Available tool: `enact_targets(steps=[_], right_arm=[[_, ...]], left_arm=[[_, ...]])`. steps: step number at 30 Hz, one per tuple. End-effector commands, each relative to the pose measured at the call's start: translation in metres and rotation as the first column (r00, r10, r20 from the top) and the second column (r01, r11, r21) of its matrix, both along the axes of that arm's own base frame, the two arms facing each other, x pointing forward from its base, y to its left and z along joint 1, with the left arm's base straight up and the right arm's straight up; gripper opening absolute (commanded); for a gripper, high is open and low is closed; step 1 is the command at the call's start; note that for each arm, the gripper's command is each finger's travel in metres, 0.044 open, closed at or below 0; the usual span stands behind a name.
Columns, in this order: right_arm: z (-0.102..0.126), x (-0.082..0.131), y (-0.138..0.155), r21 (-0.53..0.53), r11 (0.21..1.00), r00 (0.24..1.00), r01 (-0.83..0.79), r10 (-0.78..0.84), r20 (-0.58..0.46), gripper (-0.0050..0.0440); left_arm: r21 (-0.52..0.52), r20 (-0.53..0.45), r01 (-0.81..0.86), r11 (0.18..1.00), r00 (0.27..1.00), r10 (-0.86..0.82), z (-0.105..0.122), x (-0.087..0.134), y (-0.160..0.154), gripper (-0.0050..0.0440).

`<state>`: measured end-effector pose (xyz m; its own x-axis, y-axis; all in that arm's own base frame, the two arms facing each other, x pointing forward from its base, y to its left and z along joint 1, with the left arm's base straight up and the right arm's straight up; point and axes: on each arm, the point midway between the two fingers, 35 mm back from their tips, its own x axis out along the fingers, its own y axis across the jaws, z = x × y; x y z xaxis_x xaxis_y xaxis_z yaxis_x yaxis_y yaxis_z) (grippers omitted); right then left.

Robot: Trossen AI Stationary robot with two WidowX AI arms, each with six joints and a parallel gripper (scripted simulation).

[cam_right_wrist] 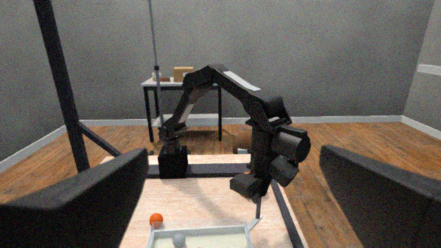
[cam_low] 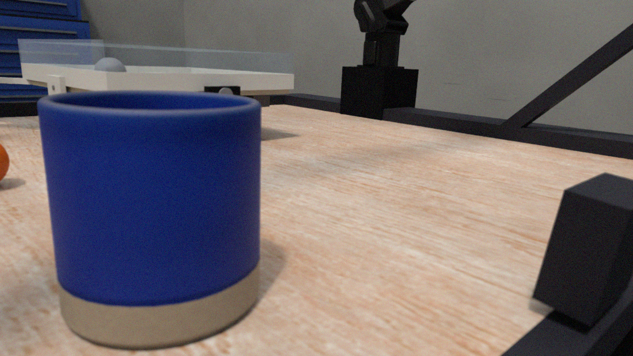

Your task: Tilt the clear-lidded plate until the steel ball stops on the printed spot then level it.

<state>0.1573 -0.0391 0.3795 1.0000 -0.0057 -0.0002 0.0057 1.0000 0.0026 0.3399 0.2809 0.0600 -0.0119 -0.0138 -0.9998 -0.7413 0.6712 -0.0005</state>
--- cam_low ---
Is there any blue mug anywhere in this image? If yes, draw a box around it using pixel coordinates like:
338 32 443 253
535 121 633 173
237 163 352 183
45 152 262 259
37 90 262 350

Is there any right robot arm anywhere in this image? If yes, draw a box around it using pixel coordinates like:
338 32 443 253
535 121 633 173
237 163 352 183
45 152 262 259
354 0 416 69

